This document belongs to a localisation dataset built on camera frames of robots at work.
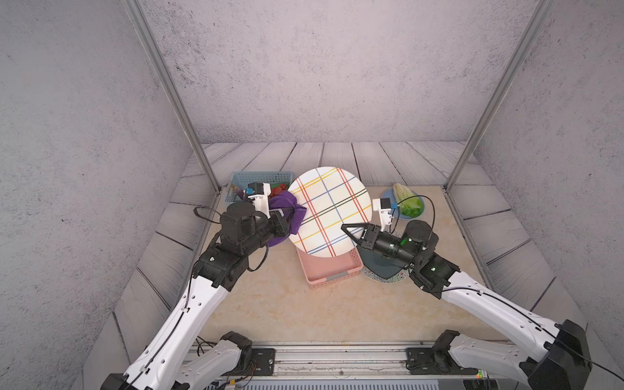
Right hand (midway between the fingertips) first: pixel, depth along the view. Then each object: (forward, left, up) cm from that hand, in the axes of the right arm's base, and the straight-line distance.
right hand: (342, 231), depth 63 cm
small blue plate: (+44, -25, -33) cm, 60 cm away
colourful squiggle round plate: (+3, -14, -34) cm, 37 cm away
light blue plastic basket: (+53, +46, -30) cm, 76 cm away
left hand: (+6, +12, +1) cm, 13 cm away
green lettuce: (+35, -33, -30) cm, 57 cm away
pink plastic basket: (+5, +7, -33) cm, 34 cm away
